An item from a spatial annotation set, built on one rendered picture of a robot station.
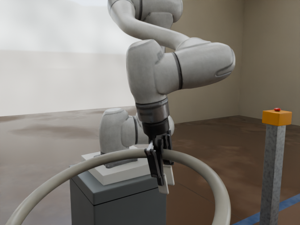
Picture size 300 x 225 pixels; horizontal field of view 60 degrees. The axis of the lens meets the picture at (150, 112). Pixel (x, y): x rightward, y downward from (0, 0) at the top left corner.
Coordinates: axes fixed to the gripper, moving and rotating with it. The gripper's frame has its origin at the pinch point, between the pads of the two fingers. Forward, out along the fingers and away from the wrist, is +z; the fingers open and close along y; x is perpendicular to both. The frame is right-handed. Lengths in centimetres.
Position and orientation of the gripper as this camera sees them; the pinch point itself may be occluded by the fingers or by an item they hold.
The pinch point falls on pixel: (165, 179)
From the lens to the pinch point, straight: 82.2
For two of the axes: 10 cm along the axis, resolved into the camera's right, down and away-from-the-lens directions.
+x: 8.7, 0.1, -4.9
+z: 1.7, 9.3, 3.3
